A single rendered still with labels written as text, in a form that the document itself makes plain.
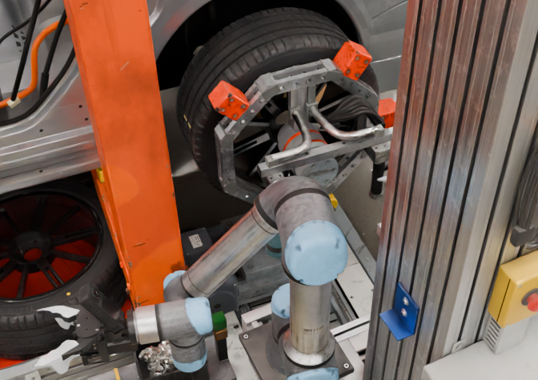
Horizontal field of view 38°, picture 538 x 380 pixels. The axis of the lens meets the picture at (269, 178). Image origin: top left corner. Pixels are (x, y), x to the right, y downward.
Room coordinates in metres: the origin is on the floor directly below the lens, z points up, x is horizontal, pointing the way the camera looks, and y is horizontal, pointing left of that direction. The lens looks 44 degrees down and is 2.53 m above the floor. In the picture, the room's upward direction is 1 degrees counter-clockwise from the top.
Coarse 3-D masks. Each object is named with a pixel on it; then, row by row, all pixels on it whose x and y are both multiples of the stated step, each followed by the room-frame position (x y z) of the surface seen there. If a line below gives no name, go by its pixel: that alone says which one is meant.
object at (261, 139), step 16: (336, 96) 2.06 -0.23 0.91; (272, 112) 1.96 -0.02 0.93; (320, 112) 2.21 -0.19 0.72; (272, 128) 2.01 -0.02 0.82; (320, 128) 2.03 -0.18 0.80; (352, 128) 2.05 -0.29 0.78; (240, 144) 1.93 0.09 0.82; (256, 144) 1.94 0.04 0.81; (272, 144) 1.96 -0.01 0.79; (240, 160) 2.02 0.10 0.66; (256, 160) 1.96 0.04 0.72; (240, 176) 1.90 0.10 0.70; (256, 176) 1.96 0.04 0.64; (288, 176) 1.98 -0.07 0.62
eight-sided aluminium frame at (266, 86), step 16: (304, 64) 1.95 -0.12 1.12; (320, 64) 1.95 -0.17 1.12; (336, 64) 1.97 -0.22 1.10; (256, 80) 1.90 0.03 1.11; (272, 80) 1.88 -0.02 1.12; (288, 80) 1.87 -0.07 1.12; (304, 80) 1.89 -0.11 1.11; (320, 80) 1.91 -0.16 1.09; (336, 80) 1.92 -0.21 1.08; (352, 80) 1.95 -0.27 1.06; (256, 96) 1.84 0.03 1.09; (272, 96) 1.85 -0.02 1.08; (368, 96) 1.97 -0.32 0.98; (256, 112) 1.83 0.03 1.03; (224, 128) 1.82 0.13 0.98; (240, 128) 1.82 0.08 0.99; (224, 144) 1.79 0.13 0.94; (224, 160) 1.80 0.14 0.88; (336, 160) 1.99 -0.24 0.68; (352, 160) 1.95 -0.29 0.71; (224, 176) 1.79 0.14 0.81; (336, 176) 1.94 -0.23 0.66; (240, 192) 1.81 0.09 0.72; (256, 192) 1.85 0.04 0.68
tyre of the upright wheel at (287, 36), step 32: (224, 32) 2.10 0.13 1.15; (256, 32) 2.05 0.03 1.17; (288, 32) 2.04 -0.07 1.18; (320, 32) 2.08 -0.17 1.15; (192, 64) 2.07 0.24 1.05; (224, 64) 1.97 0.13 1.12; (256, 64) 1.93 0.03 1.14; (288, 64) 1.96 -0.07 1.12; (192, 96) 1.96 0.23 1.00; (192, 128) 1.90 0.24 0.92; (224, 192) 1.88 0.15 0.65
